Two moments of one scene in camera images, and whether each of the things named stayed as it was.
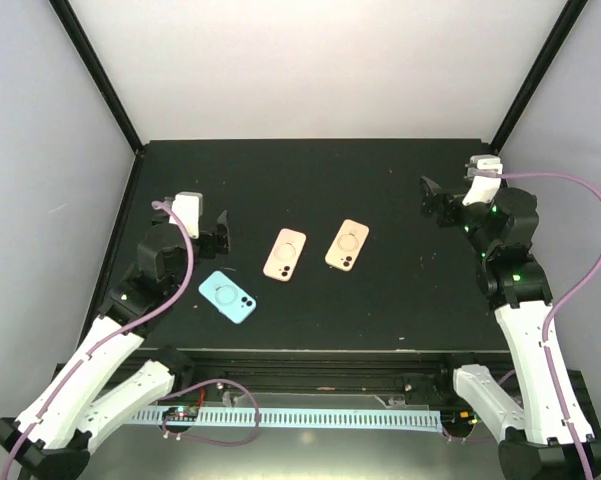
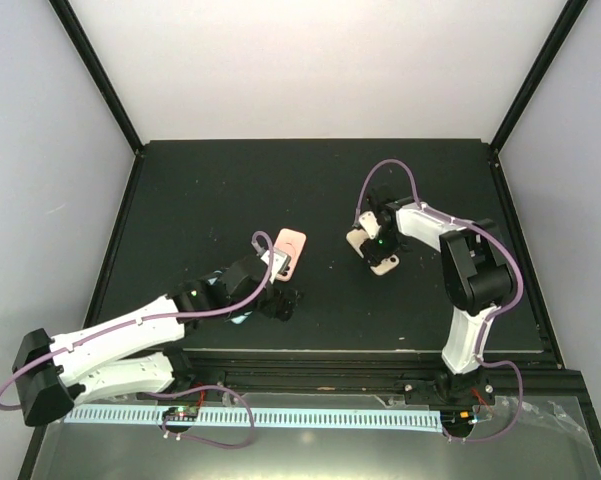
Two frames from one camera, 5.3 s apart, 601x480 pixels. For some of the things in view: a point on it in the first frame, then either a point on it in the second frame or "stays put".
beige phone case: x=346 y=245 -> x=356 y=237
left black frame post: x=96 y=70 stays put
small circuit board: x=181 y=413 stays put
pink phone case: x=285 y=254 stays put
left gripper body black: x=208 y=250 -> x=272 y=307
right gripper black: x=448 y=217 -> x=375 y=256
